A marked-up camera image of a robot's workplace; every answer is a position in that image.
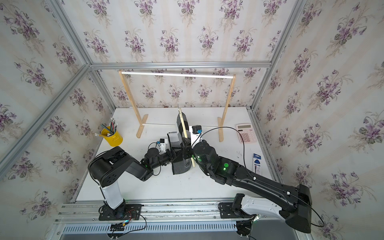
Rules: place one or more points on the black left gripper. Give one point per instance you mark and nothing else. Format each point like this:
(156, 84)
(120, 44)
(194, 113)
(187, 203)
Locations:
(172, 157)

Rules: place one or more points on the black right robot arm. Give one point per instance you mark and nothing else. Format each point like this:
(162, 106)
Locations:
(296, 202)

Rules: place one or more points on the aluminium mounting rail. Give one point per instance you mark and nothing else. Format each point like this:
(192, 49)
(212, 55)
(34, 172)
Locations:
(190, 219)

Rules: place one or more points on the coloured pencils bunch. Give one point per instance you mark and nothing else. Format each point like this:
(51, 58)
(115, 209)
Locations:
(110, 128)

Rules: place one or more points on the pink calculator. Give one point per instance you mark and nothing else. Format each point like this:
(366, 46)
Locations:
(246, 134)

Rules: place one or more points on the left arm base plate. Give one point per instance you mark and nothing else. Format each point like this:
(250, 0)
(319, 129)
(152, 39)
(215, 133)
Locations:
(123, 212)

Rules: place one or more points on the black white checkered scarf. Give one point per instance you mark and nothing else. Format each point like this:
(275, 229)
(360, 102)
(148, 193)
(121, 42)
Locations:
(176, 140)

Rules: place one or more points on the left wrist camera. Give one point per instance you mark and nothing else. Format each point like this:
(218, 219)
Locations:
(162, 144)

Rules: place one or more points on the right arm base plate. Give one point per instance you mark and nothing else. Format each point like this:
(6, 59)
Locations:
(234, 209)

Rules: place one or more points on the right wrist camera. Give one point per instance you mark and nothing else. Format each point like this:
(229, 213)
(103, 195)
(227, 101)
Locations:
(195, 130)

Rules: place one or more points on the blue white product box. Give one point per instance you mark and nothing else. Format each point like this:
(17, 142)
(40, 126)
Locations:
(257, 163)

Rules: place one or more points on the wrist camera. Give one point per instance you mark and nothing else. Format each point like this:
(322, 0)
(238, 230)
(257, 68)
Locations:
(162, 144)
(195, 130)

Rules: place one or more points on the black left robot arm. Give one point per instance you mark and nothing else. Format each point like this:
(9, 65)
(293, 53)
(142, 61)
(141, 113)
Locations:
(106, 168)

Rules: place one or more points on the yellow pencil cup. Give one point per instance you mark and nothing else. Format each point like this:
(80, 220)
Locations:
(113, 140)

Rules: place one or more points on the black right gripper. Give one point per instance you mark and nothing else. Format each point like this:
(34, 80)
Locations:
(187, 149)

